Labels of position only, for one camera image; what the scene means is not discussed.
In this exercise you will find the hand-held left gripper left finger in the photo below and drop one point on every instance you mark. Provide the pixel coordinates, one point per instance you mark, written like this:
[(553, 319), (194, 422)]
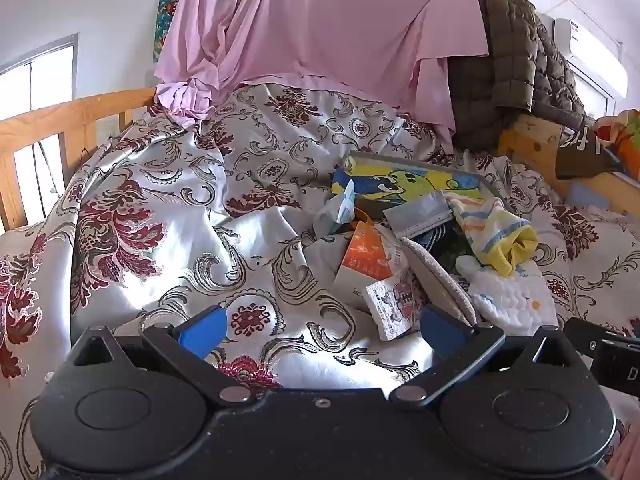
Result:
[(202, 332)]

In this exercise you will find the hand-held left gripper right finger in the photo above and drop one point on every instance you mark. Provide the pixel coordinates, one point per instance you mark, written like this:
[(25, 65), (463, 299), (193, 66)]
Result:
[(442, 332)]

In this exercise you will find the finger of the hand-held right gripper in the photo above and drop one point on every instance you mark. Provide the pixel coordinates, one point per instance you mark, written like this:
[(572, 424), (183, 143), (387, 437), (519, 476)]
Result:
[(582, 335)]

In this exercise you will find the beige knitted insole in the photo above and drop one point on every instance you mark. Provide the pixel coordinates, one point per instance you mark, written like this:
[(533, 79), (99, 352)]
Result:
[(442, 280)]

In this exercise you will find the white fluffy towel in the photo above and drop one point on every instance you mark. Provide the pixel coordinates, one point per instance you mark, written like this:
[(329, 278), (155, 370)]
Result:
[(510, 295)]

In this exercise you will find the orange white packet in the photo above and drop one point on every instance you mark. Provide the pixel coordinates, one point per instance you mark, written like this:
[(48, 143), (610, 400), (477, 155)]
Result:
[(367, 255)]

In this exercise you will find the pastel striped yellow garment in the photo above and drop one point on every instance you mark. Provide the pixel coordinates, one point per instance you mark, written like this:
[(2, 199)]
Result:
[(492, 230)]

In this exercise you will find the grey face mask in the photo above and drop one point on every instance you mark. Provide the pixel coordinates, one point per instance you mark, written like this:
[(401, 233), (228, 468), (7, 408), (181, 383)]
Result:
[(417, 215)]

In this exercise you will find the light blue tissue packet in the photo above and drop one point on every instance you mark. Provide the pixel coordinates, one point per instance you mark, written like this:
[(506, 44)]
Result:
[(335, 210)]

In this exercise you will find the person's right hand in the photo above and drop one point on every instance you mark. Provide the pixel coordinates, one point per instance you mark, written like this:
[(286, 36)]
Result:
[(629, 455)]

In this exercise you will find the white printed compressed towel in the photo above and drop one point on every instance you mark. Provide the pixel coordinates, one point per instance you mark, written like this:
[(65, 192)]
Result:
[(392, 307)]

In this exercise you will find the navy striped cloth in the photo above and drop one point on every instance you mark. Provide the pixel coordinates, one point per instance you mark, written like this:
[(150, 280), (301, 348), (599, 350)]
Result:
[(432, 239)]

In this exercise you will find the floral satin blanket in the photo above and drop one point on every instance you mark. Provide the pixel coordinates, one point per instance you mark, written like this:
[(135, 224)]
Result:
[(175, 210)]

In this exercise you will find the light blue cloth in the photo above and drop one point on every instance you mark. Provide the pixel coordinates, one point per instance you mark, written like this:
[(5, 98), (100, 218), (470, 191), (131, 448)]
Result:
[(587, 195)]

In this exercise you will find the brown cloth with white print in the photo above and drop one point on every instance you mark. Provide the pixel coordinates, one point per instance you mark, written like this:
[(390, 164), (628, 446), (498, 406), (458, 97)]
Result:
[(582, 157)]

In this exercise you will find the orange red green cloth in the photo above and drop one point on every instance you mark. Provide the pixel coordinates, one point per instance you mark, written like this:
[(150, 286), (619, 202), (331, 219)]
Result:
[(625, 135)]

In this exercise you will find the white air conditioner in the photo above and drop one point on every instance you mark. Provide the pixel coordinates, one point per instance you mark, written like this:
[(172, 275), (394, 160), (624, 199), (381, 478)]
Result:
[(595, 57)]

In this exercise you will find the olive puffer jacket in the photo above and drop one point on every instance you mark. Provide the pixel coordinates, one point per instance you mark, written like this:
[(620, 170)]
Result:
[(515, 60)]

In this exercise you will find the window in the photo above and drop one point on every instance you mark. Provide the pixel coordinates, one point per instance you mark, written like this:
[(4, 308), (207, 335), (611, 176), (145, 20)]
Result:
[(45, 77)]

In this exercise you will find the pink sheet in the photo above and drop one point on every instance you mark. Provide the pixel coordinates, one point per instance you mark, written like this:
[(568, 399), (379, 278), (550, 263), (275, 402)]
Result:
[(320, 20)]

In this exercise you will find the wooden bed rail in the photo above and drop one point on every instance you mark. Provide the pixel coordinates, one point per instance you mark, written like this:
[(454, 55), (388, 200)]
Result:
[(65, 117)]

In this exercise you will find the colourful wall poster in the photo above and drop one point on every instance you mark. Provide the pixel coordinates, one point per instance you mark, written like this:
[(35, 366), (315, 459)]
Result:
[(167, 15)]

